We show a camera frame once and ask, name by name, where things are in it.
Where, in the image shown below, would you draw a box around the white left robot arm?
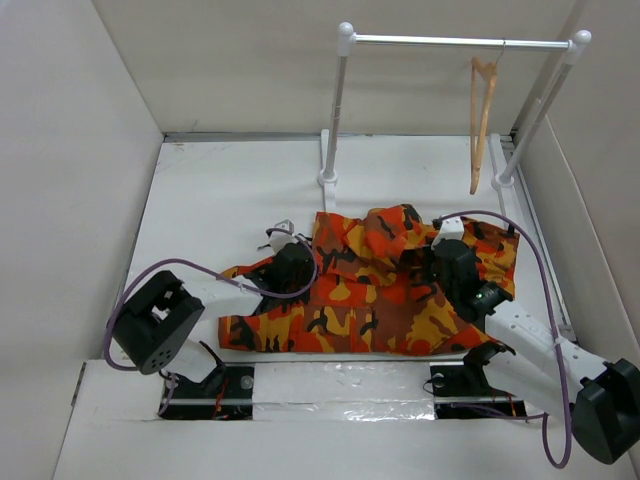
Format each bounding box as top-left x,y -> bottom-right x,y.
106,241 -> 317,397

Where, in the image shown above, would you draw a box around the wooden clothes hanger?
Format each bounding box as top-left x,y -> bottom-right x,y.
469,50 -> 504,195

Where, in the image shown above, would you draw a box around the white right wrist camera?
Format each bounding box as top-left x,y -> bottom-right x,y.
431,216 -> 464,250

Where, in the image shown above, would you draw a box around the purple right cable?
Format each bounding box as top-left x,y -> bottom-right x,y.
434,209 -> 574,468

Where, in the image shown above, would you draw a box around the white clothes rack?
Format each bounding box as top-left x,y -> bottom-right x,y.
318,22 -> 592,207

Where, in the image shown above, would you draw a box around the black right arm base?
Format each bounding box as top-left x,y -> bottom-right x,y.
423,364 -> 527,420

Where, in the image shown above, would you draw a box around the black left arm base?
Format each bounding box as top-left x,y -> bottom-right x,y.
160,363 -> 255,421

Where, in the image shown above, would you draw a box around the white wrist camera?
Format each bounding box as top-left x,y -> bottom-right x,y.
431,216 -> 464,250
266,219 -> 295,253

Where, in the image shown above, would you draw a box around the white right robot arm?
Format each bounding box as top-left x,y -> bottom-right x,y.
423,239 -> 639,465

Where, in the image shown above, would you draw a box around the orange camouflage trousers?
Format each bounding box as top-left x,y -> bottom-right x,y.
218,204 -> 489,356

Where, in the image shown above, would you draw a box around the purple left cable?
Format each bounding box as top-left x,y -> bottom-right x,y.
103,227 -> 319,416

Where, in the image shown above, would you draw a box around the purple cable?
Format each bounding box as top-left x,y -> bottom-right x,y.
434,209 -> 574,468
103,227 -> 319,416

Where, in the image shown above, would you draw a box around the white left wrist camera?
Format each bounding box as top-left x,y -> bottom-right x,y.
266,219 -> 295,253

